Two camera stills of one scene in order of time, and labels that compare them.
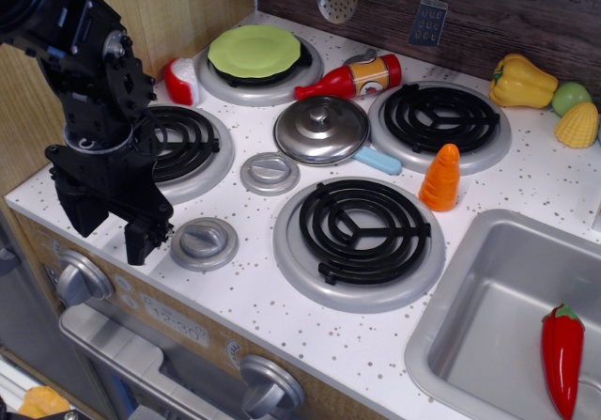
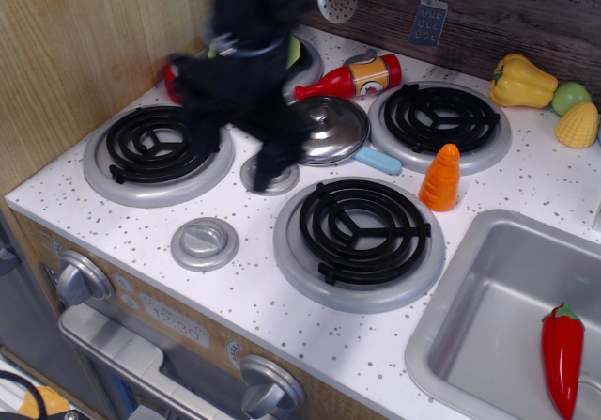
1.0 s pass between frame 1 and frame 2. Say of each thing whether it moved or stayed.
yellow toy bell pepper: stayed
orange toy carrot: stayed
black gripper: moved
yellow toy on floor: stayed
